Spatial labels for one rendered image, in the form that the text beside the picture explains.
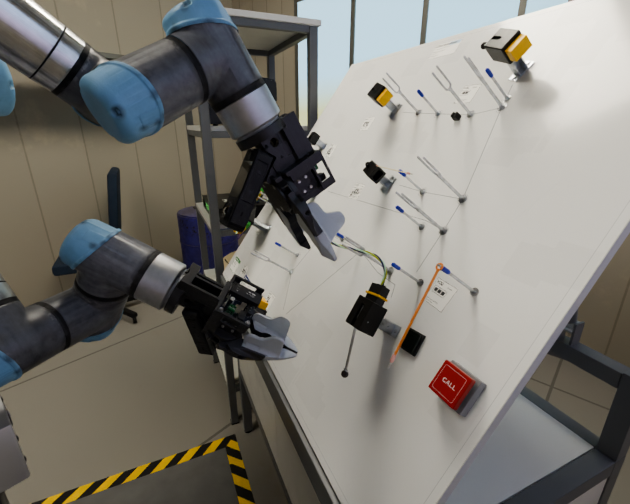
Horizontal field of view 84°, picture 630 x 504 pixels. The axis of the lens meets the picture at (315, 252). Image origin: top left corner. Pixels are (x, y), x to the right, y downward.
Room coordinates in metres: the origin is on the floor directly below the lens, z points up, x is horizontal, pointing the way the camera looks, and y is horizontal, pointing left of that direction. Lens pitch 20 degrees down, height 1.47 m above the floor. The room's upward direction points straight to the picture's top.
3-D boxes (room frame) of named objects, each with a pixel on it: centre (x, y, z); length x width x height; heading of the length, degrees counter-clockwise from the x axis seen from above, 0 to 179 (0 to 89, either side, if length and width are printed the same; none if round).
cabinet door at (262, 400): (1.10, 0.23, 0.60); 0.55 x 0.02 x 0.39; 24
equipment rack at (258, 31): (1.78, 0.33, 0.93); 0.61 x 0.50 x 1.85; 24
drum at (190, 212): (3.05, 0.96, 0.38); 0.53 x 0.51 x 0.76; 47
